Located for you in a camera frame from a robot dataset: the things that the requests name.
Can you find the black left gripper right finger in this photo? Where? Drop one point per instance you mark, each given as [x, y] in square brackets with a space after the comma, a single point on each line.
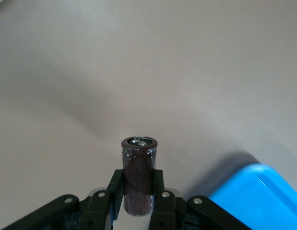
[167, 210]

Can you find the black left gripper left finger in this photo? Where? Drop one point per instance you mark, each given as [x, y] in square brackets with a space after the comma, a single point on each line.
[95, 208]

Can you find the dark brown rectangular component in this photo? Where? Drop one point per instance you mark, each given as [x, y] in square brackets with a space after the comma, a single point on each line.
[138, 167]

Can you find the blue plastic tray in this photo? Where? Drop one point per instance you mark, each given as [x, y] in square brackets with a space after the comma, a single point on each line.
[258, 203]

